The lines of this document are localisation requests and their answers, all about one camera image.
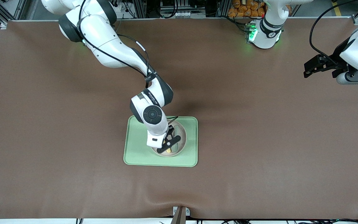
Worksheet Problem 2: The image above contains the round beige plate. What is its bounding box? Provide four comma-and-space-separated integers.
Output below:
150, 120, 187, 157

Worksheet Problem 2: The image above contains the pale green plastic spoon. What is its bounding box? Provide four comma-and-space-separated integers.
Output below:
172, 124, 181, 152

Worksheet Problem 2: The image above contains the pale green rectangular tray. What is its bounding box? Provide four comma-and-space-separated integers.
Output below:
123, 115, 199, 167

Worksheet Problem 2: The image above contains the small grey electronics box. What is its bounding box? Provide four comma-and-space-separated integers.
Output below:
245, 22, 257, 42

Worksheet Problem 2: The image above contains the brown table cover mat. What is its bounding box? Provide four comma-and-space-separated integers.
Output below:
0, 17, 358, 220

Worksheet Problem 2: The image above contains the long white connector strip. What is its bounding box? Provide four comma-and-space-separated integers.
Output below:
160, 11, 206, 18

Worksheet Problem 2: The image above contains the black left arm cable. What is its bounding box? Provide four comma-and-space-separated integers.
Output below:
310, 0, 358, 67

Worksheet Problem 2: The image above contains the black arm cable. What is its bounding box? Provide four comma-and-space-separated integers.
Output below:
310, 0, 358, 67
78, 0, 158, 82

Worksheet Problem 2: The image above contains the grey metal clamp bracket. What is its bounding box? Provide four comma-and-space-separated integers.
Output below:
172, 206, 190, 217

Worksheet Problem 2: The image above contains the tan camera mount post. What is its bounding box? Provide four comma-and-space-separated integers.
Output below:
170, 207, 186, 224

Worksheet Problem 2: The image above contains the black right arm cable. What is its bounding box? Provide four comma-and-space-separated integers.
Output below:
78, 0, 158, 82

